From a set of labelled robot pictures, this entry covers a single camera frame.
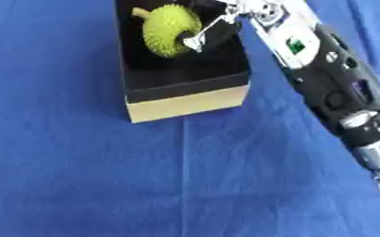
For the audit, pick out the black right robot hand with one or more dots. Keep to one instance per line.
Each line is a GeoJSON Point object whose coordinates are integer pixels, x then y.
{"type": "Point", "coordinates": [223, 32]}

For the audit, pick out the green spiky toy fruit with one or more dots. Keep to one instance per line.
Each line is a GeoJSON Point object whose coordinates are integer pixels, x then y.
{"type": "Point", "coordinates": [166, 27]}

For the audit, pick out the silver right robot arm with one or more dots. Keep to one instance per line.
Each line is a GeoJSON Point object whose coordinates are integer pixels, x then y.
{"type": "Point", "coordinates": [328, 80]}

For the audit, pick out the tan box with black inside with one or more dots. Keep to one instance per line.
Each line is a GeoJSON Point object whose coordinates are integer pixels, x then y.
{"type": "Point", "coordinates": [182, 89]}

